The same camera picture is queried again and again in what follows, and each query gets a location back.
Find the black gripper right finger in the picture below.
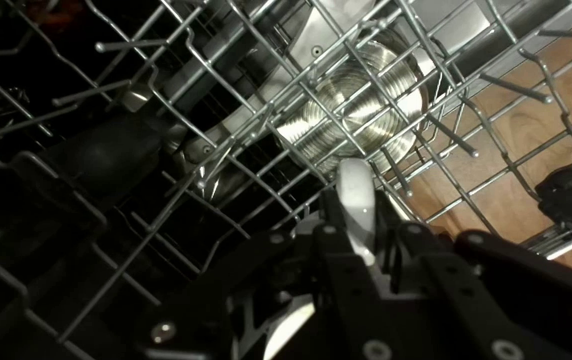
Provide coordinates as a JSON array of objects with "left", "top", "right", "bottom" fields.
[{"left": 378, "top": 189, "right": 572, "bottom": 360}]

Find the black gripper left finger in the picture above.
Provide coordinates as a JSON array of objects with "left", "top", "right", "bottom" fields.
[{"left": 141, "top": 186, "right": 393, "bottom": 360}]

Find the ribbed steel bowl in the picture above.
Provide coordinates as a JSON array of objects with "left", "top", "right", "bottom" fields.
[{"left": 273, "top": 41, "right": 429, "bottom": 179}]

